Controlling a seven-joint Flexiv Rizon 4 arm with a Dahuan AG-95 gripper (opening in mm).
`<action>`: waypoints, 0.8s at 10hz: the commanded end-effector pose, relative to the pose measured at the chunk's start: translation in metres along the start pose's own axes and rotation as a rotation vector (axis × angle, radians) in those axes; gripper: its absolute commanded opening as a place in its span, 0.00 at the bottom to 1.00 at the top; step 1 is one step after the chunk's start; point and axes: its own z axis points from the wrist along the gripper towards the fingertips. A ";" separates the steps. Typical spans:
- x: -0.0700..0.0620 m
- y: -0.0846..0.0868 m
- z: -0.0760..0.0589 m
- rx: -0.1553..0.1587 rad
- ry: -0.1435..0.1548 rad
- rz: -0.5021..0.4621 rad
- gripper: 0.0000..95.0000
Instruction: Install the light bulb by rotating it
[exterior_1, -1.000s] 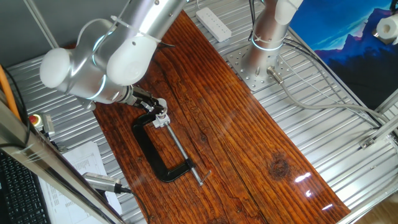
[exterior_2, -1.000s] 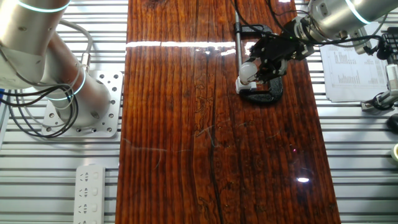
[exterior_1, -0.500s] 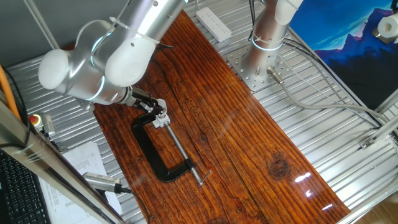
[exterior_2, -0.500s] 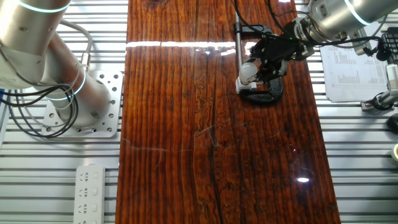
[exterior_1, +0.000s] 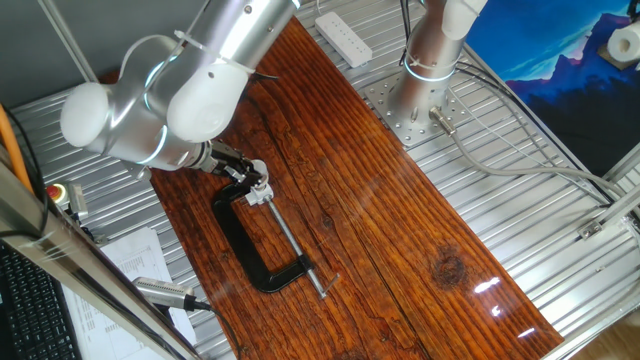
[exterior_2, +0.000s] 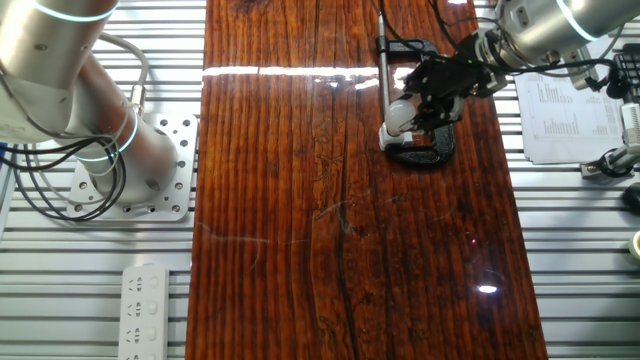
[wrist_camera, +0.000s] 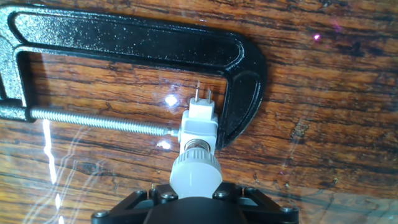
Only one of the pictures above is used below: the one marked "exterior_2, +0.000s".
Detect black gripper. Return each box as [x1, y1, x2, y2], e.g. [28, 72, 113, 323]
[403, 47, 506, 134]

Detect white LED light bulb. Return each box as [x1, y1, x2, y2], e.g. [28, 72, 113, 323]
[383, 97, 419, 139]

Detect black C-clamp with steel screw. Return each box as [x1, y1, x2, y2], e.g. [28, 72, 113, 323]
[375, 10, 457, 169]

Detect white lamp socket adapter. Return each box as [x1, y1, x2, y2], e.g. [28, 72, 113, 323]
[378, 124, 416, 153]

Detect printed paper sheet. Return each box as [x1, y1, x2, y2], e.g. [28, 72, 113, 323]
[513, 49, 627, 165]

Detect brown wooden board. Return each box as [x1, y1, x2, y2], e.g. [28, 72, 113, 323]
[184, 0, 550, 360]

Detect black keyboard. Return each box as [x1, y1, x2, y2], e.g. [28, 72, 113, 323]
[614, 49, 640, 101]

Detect black rounded object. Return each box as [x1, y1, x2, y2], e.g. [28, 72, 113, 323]
[622, 182, 640, 216]

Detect white power strip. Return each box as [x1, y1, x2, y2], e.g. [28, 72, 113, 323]
[117, 263, 171, 360]

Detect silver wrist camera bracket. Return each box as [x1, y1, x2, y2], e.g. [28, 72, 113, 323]
[567, 47, 601, 92]

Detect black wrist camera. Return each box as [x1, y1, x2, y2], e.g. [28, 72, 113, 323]
[605, 69, 633, 100]

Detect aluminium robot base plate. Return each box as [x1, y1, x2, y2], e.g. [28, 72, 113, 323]
[66, 112, 200, 223]

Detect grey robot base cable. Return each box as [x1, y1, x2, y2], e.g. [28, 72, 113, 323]
[97, 30, 151, 117]

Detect black cable loop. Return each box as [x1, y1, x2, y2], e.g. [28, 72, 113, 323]
[0, 137, 129, 222]

